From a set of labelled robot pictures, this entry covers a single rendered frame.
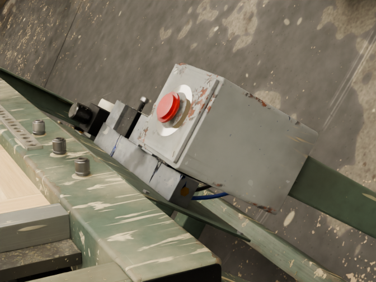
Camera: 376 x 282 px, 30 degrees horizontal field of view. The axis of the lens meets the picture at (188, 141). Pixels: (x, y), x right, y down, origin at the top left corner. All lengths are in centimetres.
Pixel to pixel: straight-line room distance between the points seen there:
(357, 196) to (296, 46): 138
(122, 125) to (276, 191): 51
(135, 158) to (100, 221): 32
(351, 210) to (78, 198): 40
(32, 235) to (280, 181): 38
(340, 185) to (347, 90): 111
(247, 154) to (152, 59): 229
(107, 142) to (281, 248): 56
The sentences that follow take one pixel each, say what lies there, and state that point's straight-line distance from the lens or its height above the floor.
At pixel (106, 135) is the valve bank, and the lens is 143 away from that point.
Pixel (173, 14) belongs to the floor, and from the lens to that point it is 316.
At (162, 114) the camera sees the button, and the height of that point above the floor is 95.
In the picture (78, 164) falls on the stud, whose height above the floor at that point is 87.
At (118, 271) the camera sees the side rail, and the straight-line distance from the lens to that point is 86.
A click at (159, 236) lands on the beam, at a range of 94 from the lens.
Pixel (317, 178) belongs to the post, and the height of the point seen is 70.
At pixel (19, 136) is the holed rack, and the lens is 140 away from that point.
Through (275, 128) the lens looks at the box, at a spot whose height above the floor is 83.
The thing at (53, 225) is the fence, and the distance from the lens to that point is 105.
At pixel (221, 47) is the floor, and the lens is 270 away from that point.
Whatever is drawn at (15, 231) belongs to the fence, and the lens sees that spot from 104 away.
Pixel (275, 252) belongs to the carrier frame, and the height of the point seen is 18.
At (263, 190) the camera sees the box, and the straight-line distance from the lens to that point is 88.
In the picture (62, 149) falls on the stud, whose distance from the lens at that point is 128.
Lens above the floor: 134
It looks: 31 degrees down
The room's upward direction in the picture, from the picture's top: 63 degrees counter-clockwise
